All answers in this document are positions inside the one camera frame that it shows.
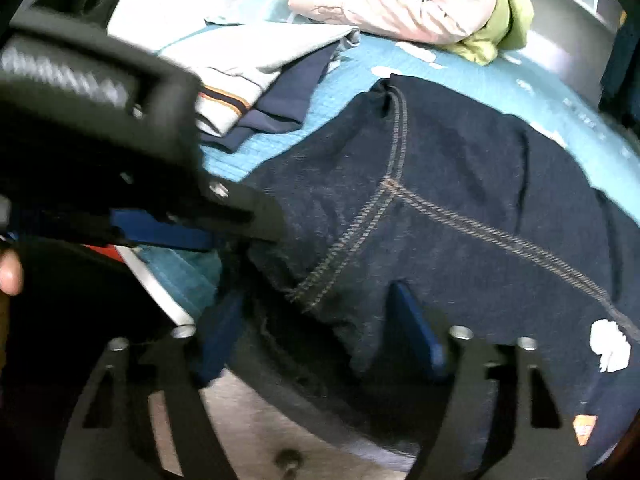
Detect dark blue denim jeans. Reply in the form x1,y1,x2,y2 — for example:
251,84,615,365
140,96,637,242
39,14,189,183
219,76,639,465

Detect person's left hand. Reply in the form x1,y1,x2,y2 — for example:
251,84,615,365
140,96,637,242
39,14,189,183
0,249,24,296

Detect navy folded garment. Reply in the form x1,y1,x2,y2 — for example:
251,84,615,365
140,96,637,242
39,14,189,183
200,41,340,153

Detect white striped folded garment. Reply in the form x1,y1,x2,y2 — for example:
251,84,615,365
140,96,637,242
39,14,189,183
107,0,360,136

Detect teal quilted bed mattress cover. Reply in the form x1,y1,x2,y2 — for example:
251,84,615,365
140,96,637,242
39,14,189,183
141,27,639,340

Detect green quilt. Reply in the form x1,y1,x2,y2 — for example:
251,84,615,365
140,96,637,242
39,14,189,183
442,0,535,66

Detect lavender headboard shelf unit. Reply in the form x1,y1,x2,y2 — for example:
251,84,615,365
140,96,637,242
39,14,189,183
520,0,623,106

